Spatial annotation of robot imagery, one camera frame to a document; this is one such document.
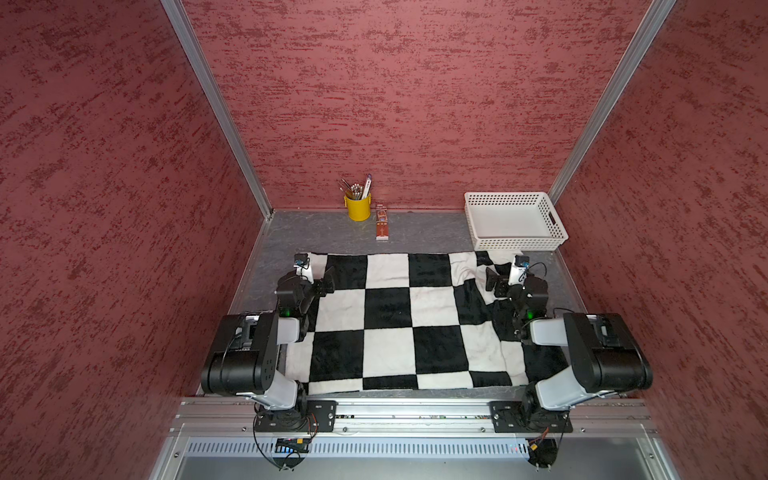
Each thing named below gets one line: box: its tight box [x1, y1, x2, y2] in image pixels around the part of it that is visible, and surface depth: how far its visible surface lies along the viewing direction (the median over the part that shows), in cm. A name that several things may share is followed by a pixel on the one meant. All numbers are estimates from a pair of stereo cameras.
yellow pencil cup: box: [344, 193, 372, 221], surface depth 119 cm
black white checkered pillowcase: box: [286, 251, 531, 394], surface depth 90 cm
